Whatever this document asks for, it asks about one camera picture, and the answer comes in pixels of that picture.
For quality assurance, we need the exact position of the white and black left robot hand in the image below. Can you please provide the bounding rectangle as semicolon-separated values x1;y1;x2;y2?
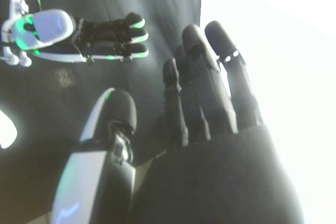
49;20;305;224

